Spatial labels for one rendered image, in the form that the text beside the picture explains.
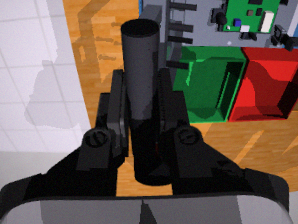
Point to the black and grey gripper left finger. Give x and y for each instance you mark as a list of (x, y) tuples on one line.
[(85, 171)]

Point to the green open-top bin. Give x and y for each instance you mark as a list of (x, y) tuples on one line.
[(211, 82)]

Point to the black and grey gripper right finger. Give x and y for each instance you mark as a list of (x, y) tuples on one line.
[(196, 166)]

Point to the green circuit board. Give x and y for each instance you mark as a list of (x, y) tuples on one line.
[(251, 15)]

